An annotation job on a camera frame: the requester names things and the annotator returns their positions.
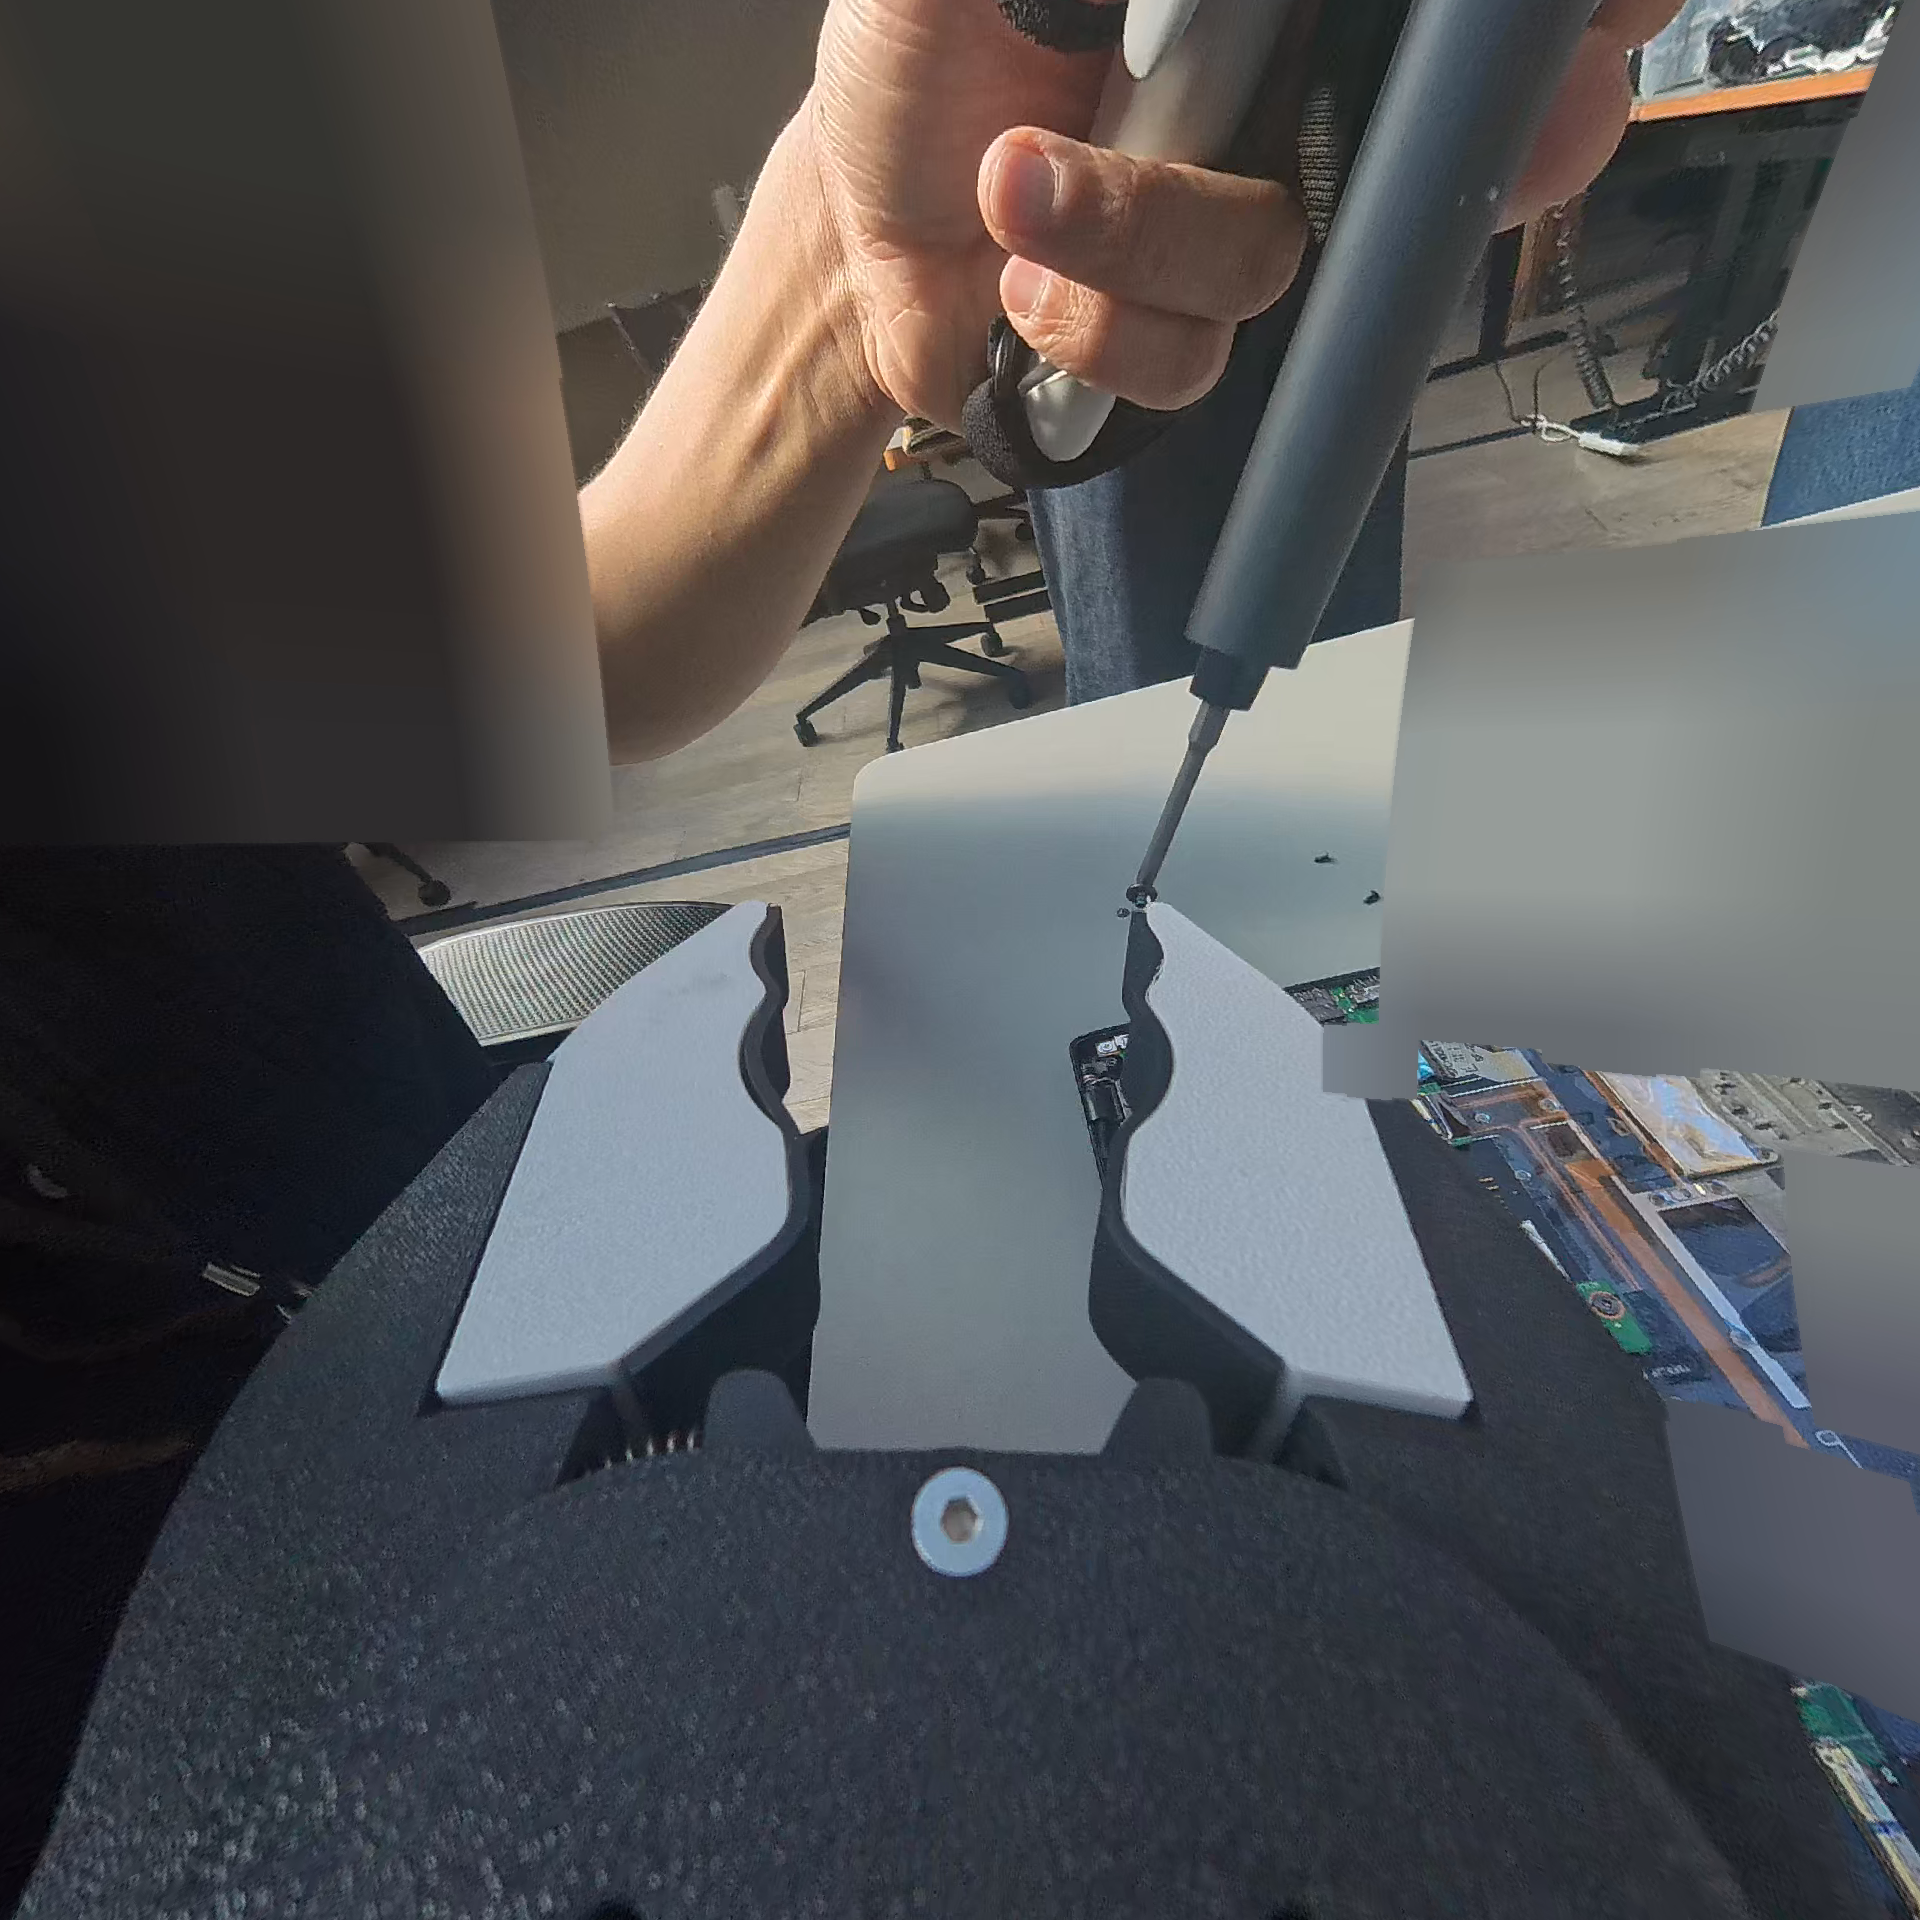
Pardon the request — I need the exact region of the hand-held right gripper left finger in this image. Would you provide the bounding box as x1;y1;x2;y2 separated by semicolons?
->
433;903;824;1412

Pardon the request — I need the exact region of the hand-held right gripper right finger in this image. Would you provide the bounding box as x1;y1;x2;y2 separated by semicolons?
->
1094;902;1479;1422

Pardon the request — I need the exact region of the black laptop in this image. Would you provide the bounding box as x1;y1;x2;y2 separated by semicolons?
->
1066;961;1920;1920

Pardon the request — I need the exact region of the dark grey electric screwdriver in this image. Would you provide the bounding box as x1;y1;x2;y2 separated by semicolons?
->
1126;0;1601;911

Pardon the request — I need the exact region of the person's left forearm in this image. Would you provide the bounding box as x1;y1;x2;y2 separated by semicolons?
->
576;271;916;771

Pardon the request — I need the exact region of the grey desk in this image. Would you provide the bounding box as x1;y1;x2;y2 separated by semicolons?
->
809;623;1420;1449

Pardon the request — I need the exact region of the orange-edged background desk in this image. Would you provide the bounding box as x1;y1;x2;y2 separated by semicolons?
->
1499;59;1876;377

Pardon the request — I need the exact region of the person's left hand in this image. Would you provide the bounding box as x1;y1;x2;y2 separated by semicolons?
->
748;0;1694;442

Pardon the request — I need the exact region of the person's dark clothing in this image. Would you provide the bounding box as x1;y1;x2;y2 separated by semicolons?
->
0;840;496;1502

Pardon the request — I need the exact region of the black office chair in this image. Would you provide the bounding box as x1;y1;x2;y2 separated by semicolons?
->
796;472;1039;752

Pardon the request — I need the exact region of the blue panel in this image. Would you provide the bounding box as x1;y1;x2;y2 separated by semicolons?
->
1763;391;1920;529

